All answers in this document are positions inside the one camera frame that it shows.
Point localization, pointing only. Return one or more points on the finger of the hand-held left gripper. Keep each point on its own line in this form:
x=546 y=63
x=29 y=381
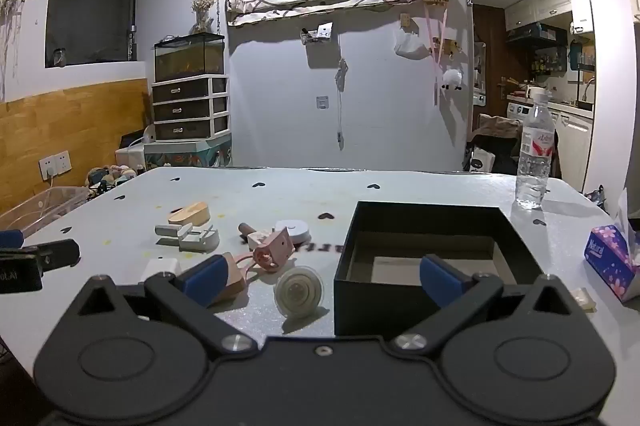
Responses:
x=11 y=238
x=57 y=253

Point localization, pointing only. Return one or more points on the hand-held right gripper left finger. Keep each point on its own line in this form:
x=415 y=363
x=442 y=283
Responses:
x=205 y=280

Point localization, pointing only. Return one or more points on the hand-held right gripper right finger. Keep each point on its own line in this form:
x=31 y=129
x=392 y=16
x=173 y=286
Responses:
x=440 y=281

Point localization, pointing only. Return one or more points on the wooden block with clear hook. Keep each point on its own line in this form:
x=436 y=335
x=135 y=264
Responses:
x=235 y=281

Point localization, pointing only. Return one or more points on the grey white plastic holder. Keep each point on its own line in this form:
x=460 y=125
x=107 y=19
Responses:
x=192 y=240

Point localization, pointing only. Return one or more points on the white charger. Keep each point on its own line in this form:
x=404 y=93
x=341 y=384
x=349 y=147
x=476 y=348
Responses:
x=159 y=268

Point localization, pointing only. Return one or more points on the black cardboard box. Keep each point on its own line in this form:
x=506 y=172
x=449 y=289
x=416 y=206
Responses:
x=435 y=226

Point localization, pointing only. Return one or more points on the clear round plastic disc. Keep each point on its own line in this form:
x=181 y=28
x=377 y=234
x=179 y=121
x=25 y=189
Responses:
x=300 y=292

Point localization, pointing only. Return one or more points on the clear plastic bin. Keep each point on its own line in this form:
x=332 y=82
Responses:
x=40 y=208

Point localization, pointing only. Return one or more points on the small brown cylinder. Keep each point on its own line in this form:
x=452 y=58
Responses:
x=246 y=230

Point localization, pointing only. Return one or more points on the pile of plush toys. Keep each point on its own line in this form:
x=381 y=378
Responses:
x=110 y=178

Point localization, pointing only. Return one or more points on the white round puck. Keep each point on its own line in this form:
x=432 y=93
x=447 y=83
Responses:
x=295 y=231

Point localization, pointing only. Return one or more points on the colourful painted cabinet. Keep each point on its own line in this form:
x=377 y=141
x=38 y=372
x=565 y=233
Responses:
x=187 y=153

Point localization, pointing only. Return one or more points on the folded cream plastic bag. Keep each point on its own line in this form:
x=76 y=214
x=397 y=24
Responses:
x=583 y=299

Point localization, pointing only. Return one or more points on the chair with draped clothes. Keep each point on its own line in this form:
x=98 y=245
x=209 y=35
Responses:
x=495 y=140

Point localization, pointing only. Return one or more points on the clear water bottle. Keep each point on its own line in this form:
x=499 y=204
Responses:
x=535 y=155

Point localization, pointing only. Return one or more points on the purple floral tissue box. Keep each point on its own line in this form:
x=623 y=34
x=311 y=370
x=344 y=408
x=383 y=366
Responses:
x=607 y=256

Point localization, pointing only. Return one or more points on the white dark drawer unit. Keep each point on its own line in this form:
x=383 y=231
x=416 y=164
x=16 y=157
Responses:
x=185 y=108

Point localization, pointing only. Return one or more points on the white washing machine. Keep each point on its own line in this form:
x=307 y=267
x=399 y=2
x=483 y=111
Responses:
x=520 y=111

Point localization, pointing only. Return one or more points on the white sheep plush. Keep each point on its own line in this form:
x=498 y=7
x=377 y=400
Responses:
x=452 y=78

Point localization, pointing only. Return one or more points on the glass fish tank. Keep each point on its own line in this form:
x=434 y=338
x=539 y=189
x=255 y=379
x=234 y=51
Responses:
x=190 y=58

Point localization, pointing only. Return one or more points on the white hanging bag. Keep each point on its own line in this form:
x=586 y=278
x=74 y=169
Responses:
x=410 y=43

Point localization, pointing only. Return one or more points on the dried flower bunch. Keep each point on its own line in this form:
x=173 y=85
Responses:
x=202 y=8

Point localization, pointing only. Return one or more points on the wall power socket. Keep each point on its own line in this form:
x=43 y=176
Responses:
x=55 y=164

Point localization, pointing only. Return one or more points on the small white wall socket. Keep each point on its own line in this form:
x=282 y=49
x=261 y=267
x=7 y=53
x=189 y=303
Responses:
x=322 y=102

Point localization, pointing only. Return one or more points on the white kitchen wall cabinet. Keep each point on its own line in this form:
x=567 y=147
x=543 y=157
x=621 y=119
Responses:
x=537 y=8

